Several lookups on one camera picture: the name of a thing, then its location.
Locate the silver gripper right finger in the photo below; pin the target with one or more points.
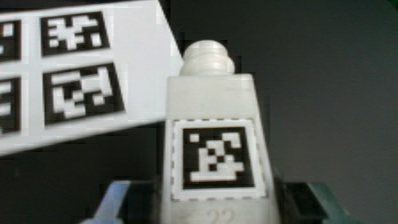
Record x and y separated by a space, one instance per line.
310 205

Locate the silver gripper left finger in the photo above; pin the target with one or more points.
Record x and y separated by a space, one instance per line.
127 205

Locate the white table leg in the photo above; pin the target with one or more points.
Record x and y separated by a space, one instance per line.
217 180

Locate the white sheet with tags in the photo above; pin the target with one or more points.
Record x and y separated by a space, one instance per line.
88 57

